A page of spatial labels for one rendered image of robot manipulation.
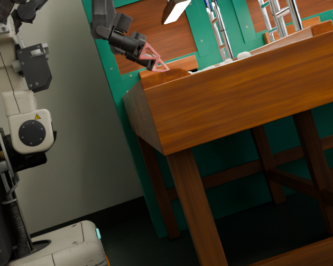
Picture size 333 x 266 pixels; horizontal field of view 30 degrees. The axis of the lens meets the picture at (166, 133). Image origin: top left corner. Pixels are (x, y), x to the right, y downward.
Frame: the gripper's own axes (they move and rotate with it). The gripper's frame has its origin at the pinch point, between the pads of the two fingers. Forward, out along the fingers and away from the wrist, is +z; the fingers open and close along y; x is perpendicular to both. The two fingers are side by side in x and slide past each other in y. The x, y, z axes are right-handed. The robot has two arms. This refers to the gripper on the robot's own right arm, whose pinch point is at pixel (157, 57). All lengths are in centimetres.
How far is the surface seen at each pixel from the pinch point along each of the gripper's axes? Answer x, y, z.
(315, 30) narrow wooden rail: -8, -100, 29
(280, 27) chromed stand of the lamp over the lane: -16, -57, 29
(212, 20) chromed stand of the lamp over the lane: -29.2, 36.3, 17.4
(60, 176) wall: 76, 166, -23
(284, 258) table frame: 44, -95, 45
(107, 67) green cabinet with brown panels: 5, 81, -20
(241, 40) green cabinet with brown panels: -35, 82, 40
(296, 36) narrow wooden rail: -8, -88, 28
